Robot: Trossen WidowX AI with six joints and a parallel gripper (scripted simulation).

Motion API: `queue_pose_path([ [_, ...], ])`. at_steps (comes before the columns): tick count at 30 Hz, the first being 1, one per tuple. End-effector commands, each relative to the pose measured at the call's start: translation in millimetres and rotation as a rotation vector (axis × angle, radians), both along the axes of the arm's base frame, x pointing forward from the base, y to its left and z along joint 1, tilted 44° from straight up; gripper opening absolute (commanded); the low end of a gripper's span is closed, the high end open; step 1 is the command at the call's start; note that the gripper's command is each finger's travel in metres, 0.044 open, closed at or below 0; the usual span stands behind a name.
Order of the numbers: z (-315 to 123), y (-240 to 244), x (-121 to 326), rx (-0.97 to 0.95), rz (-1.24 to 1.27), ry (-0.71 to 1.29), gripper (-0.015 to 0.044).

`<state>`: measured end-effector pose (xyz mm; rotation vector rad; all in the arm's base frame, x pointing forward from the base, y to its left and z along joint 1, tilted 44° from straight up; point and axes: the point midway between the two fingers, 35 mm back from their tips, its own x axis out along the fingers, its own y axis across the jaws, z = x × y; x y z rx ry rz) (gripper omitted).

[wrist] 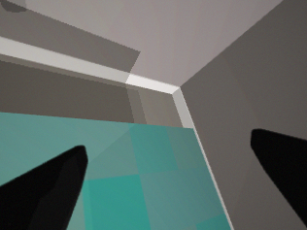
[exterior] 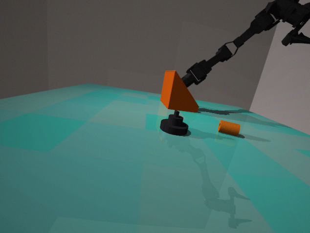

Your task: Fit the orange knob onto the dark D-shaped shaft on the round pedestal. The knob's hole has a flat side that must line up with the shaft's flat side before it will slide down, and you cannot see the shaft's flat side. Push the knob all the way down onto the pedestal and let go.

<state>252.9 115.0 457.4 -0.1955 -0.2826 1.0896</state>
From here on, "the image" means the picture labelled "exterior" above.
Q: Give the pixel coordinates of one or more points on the orange knob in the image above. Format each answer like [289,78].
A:
[229,127]

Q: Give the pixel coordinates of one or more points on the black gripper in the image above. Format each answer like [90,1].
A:
[294,15]

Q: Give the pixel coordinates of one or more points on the dark grey round pedestal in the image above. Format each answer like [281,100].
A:
[174,125]

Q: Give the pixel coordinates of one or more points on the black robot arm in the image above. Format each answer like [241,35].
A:
[262,22]

